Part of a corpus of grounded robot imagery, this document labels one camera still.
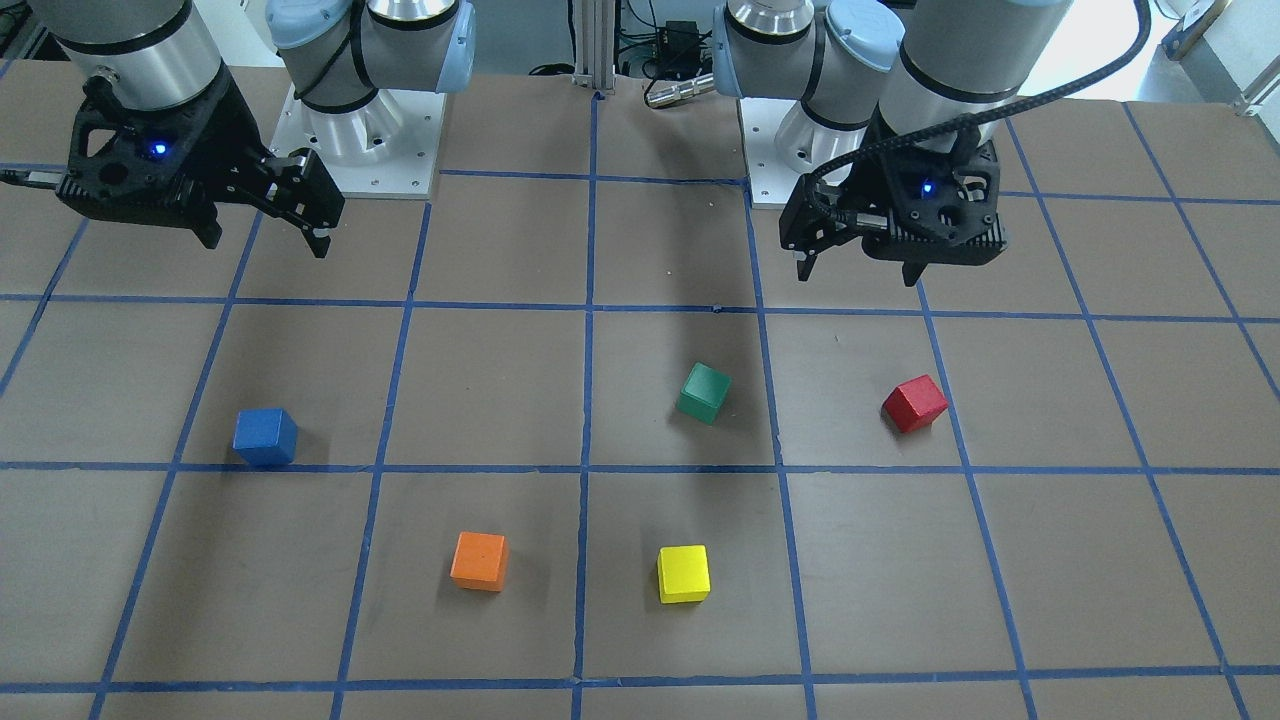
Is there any blue block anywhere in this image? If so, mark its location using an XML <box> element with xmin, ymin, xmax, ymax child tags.
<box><xmin>230</xmin><ymin>407</ymin><xmax>298</xmax><ymax>468</ymax></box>

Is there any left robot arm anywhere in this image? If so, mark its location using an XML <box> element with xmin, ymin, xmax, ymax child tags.
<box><xmin>710</xmin><ymin>1</ymin><xmax>1069</xmax><ymax>287</ymax></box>

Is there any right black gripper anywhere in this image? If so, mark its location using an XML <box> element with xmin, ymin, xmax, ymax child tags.
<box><xmin>55</xmin><ymin>68</ymin><xmax>346</xmax><ymax>259</ymax></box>

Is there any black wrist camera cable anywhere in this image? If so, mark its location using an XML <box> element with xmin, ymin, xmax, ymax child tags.
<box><xmin>808</xmin><ymin>0</ymin><xmax>1153</xmax><ymax>217</ymax></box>

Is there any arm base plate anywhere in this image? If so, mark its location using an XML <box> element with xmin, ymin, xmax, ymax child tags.
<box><xmin>268</xmin><ymin>87</ymin><xmax>449</xmax><ymax>200</ymax></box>
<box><xmin>737</xmin><ymin>95</ymin><xmax>901</xmax><ymax>211</ymax></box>

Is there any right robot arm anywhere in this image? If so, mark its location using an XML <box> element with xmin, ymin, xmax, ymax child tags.
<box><xmin>3</xmin><ymin>1</ymin><xmax>477</xmax><ymax>258</ymax></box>

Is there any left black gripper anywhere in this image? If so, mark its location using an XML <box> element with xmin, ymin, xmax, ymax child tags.
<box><xmin>780</xmin><ymin>129</ymin><xmax>1009</xmax><ymax>287</ymax></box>

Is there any red block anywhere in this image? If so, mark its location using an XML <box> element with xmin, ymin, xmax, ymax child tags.
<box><xmin>882</xmin><ymin>374</ymin><xmax>950</xmax><ymax>434</ymax></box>

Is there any yellow block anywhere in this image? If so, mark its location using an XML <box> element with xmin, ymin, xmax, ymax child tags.
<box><xmin>655</xmin><ymin>544</ymin><xmax>710</xmax><ymax>603</ymax></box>

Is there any orange block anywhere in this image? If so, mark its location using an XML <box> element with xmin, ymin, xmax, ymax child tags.
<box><xmin>449</xmin><ymin>530</ymin><xmax>509</xmax><ymax>593</ymax></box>

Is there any aluminium frame post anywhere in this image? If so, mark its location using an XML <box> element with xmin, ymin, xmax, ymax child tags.
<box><xmin>570</xmin><ymin>1</ymin><xmax>618</xmax><ymax>99</ymax></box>

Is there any green block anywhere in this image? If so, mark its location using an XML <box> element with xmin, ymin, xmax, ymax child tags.
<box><xmin>675</xmin><ymin>363</ymin><xmax>732</xmax><ymax>425</ymax></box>

